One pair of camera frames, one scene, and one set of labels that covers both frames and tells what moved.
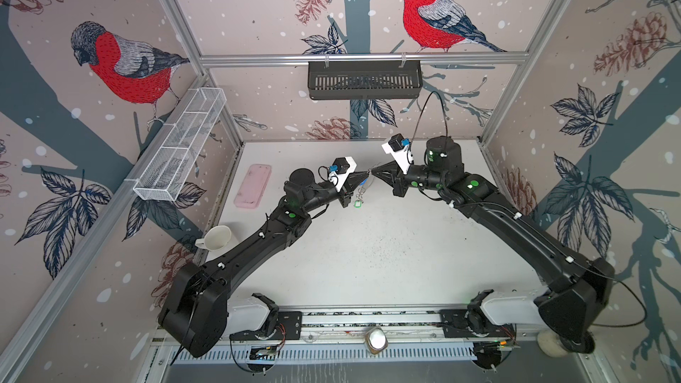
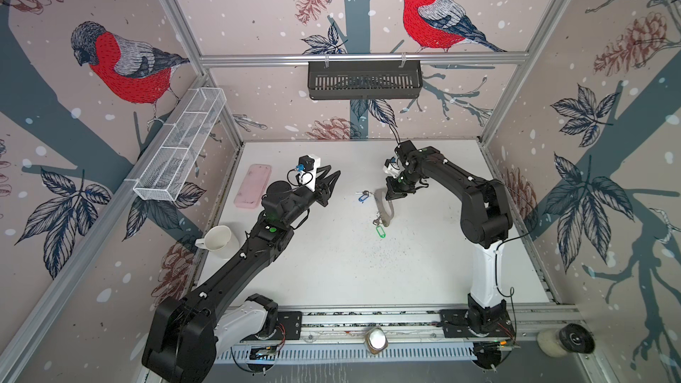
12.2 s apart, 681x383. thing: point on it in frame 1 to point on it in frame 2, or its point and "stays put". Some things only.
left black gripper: (353, 183) to (324, 191)
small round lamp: (377, 340) stays put
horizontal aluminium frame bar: (252, 58) stays put
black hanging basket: (368, 80) stays put
